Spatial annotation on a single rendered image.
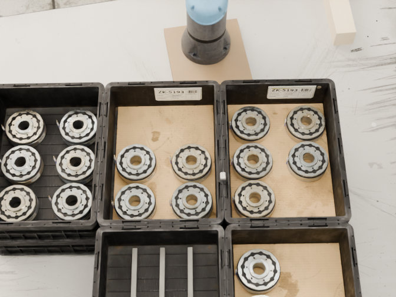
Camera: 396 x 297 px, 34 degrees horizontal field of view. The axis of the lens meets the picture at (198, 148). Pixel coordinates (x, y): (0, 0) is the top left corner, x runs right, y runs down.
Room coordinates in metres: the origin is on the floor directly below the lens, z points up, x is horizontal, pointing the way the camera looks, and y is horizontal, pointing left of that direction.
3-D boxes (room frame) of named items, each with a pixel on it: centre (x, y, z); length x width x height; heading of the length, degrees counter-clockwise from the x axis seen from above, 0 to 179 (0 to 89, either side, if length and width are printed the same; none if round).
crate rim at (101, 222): (0.74, 0.09, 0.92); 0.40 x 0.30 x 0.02; 179
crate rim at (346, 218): (0.74, -0.21, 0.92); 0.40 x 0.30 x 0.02; 179
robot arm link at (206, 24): (1.21, -0.04, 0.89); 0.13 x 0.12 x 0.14; 176
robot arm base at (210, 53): (1.20, -0.03, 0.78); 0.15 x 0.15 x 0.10
